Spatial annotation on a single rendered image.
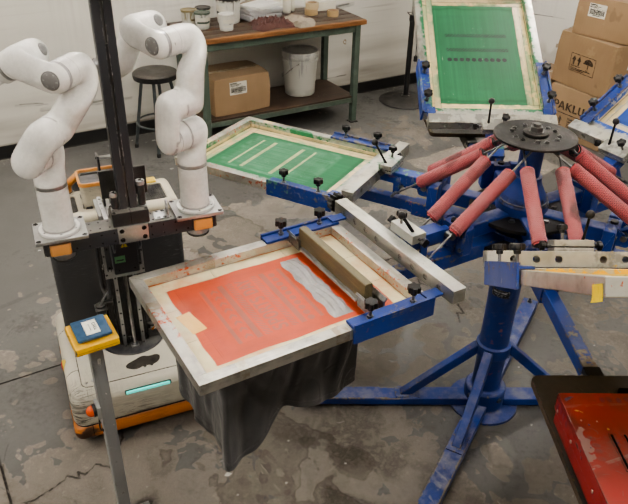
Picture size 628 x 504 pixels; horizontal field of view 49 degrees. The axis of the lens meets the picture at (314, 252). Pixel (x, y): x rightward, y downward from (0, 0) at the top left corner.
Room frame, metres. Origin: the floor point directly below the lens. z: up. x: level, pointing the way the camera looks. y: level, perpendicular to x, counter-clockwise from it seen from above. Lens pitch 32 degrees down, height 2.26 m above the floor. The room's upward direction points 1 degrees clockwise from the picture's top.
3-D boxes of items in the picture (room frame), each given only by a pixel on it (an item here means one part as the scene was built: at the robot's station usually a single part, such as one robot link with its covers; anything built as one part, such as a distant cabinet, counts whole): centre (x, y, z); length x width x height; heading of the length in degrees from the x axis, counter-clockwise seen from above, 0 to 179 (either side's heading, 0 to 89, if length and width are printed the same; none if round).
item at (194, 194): (2.09, 0.41, 1.21); 0.16 x 0.13 x 0.15; 24
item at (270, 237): (2.17, 0.05, 0.98); 0.30 x 0.05 x 0.07; 122
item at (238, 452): (1.61, 0.05, 0.74); 0.46 x 0.04 x 0.42; 122
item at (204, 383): (1.81, 0.11, 0.97); 0.79 x 0.58 x 0.04; 122
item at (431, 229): (2.10, -0.37, 1.02); 0.17 x 0.06 x 0.05; 122
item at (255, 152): (2.79, 0.01, 1.05); 1.08 x 0.61 x 0.23; 62
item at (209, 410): (1.66, 0.36, 0.74); 0.45 x 0.03 x 0.43; 32
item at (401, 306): (1.70, -0.24, 0.98); 0.30 x 0.05 x 0.07; 122
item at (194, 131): (2.07, 0.41, 1.37); 0.13 x 0.10 x 0.16; 145
